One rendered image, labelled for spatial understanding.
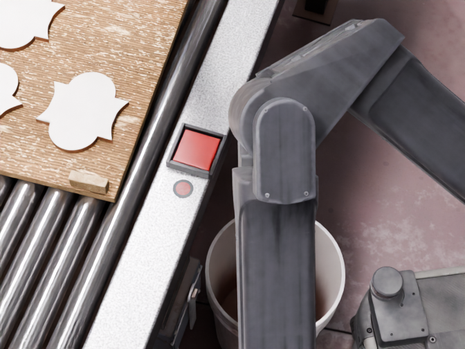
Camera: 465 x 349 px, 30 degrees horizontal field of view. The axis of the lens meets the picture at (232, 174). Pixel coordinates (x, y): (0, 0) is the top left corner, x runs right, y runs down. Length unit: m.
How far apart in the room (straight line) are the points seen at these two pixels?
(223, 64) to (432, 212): 1.10
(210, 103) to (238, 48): 0.12
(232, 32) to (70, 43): 0.27
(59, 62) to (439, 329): 1.05
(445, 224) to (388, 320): 0.52
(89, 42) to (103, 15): 0.06
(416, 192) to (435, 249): 0.17
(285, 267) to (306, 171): 0.08
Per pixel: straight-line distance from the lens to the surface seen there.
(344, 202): 2.37
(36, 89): 1.43
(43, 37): 1.47
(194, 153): 1.34
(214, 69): 1.45
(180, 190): 1.33
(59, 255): 1.30
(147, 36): 1.46
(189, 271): 1.37
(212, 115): 1.40
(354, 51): 0.59
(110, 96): 1.39
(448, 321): 2.03
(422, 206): 2.41
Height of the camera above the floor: 2.10
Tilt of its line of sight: 62 degrees down
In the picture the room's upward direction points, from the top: 3 degrees clockwise
